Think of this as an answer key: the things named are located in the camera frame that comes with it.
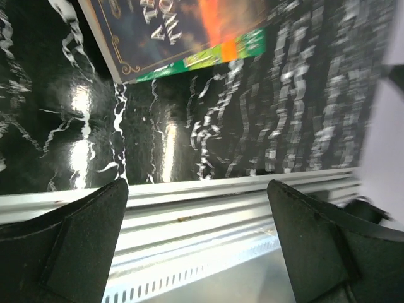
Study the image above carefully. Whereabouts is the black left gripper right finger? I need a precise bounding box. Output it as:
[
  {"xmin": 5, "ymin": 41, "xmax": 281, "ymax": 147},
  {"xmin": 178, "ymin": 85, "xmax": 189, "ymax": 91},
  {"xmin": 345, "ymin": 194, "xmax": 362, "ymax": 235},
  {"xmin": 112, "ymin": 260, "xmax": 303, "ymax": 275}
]
[{"xmin": 267, "ymin": 180, "xmax": 403, "ymax": 302}]

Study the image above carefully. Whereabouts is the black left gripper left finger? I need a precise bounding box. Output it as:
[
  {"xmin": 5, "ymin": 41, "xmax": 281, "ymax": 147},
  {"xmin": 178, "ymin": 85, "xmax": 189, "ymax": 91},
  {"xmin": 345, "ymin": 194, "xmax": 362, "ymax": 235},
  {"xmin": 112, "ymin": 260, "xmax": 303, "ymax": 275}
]
[{"xmin": 1, "ymin": 179, "xmax": 128, "ymax": 302}]

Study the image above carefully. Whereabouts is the dark Tale of Two Cities book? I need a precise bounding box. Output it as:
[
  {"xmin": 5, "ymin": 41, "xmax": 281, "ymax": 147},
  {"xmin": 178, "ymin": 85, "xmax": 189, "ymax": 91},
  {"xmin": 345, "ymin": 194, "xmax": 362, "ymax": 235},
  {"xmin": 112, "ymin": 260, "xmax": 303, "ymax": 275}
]
[{"xmin": 79, "ymin": 0, "xmax": 273, "ymax": 84}]

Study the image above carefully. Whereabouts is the green bottom book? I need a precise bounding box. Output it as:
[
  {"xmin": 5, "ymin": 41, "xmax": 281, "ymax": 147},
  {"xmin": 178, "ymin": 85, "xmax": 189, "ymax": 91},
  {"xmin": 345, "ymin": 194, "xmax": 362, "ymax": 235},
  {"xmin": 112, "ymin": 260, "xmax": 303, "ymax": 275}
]
[{"xmin": 136, "ymin": 27, "xmax": 266, "ymax": 82}]

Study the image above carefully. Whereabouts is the aluminium mounting rail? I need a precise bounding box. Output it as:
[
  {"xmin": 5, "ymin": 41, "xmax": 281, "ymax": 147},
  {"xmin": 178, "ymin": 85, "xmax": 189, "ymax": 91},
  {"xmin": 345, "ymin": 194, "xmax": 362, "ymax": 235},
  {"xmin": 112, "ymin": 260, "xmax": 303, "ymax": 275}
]
[{"xmin": 1, "ymin": 169, "xmax": 360, "ymax": 302}]

